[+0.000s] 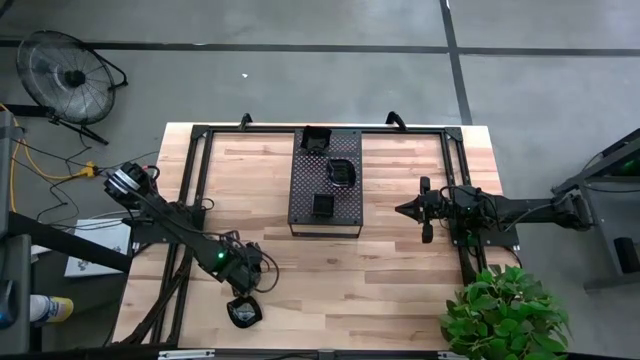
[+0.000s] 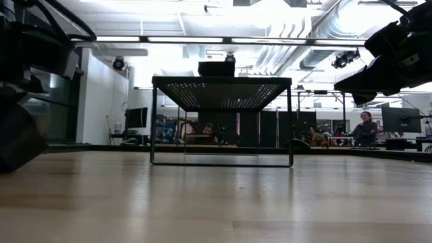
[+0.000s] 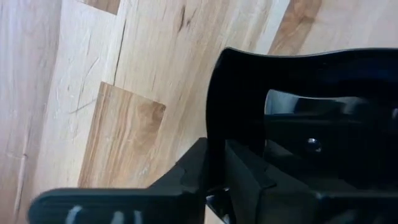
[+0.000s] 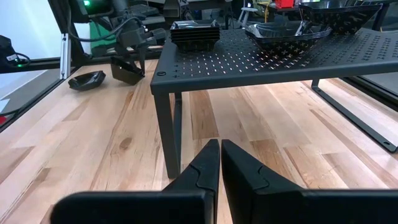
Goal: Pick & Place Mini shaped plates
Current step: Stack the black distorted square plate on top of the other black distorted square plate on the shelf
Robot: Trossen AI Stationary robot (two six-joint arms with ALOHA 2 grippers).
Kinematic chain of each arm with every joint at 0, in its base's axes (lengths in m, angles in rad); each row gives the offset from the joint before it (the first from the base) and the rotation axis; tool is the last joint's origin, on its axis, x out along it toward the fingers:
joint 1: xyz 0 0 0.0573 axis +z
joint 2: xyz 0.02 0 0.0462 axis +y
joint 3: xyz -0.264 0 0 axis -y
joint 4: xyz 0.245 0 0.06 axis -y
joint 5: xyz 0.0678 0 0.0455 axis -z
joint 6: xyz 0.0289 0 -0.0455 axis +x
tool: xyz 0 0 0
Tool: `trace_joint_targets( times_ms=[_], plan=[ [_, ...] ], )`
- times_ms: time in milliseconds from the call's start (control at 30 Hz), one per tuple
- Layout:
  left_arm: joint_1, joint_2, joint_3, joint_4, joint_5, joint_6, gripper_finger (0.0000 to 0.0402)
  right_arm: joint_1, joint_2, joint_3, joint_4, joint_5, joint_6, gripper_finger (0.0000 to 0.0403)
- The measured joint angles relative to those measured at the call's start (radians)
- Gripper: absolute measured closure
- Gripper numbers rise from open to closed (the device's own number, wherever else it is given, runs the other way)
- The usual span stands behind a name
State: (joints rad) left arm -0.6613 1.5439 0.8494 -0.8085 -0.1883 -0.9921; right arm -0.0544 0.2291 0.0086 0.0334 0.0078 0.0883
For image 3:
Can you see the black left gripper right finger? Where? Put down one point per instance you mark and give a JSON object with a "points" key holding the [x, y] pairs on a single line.
{"points": [[242, 168]]}

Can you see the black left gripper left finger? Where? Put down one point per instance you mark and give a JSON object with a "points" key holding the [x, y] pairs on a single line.
{"points": [[194, 168]]}

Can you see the black glossy flared square plate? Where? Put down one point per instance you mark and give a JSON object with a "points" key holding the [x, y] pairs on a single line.
{"points": [[242, 93]]}

